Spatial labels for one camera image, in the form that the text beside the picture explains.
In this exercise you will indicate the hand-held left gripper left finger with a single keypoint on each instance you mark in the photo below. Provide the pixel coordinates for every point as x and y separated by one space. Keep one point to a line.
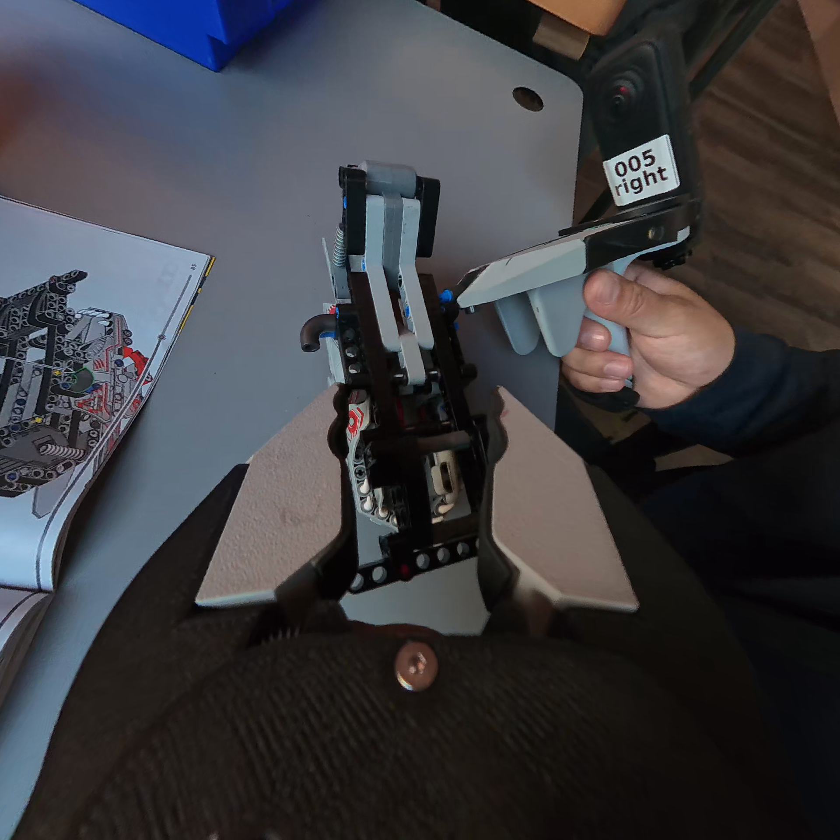
275 525

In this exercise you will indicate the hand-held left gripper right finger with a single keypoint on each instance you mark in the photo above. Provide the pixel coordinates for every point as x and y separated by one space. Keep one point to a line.
558 525

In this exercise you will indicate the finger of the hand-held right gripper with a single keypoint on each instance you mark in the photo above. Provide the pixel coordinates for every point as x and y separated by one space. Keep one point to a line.
525 272
522 328

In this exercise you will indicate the blue lego pin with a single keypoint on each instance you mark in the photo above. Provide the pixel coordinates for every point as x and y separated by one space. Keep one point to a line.
449 298

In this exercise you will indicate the black and grey lego model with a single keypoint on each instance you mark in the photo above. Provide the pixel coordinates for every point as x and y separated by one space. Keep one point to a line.
387 315

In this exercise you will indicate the person's right forearm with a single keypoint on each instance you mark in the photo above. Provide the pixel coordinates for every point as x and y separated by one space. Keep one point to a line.
781 394

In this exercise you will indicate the lego instruction booklet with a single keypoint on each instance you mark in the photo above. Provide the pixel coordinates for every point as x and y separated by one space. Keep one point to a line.
79 328

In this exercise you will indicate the person's right hand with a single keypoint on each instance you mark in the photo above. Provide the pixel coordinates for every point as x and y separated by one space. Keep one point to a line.
676 341

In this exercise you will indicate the wooden top table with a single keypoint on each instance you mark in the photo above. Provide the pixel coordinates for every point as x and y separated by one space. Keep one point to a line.
577 13

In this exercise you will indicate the person's dark clothed body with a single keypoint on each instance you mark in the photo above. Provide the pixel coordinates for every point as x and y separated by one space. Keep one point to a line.
754 590

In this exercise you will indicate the blue plastic bin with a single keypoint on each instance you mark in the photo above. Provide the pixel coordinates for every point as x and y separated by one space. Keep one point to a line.
197 26

